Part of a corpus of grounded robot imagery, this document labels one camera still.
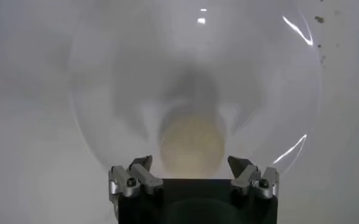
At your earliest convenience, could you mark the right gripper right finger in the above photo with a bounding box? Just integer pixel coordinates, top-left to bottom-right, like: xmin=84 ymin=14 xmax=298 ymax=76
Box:
xmin=227 ymin=155 xmax=280 ymax=200

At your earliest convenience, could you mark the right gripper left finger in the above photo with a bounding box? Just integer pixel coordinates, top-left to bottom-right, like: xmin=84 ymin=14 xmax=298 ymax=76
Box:
xmin=108 ymin=155 xmax=164 ymax=203

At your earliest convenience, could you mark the white steamed baozi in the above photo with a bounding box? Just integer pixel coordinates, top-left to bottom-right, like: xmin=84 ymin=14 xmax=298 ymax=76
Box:
xmin=159 ymin=117 xmax=226 ymax=180

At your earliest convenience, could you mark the white round plate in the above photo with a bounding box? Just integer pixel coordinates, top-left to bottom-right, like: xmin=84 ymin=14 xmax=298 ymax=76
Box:
xmin=68 ymin=0 xmax=323 ymax=183

